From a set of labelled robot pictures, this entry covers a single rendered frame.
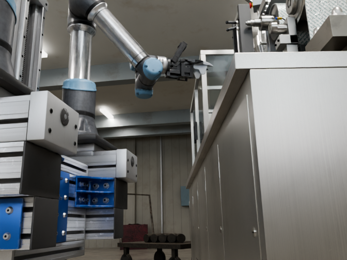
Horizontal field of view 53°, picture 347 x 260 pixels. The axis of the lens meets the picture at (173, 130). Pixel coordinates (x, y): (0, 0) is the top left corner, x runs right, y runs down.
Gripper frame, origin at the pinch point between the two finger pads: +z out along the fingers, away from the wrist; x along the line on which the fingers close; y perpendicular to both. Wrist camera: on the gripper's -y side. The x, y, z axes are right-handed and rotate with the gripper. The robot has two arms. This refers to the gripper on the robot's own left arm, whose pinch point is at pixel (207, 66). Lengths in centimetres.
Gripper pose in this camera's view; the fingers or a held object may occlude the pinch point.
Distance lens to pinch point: 161.3
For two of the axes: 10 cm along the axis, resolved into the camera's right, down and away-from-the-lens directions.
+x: 3.0, -1.3, -9.5
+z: 9.6, 0.6, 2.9
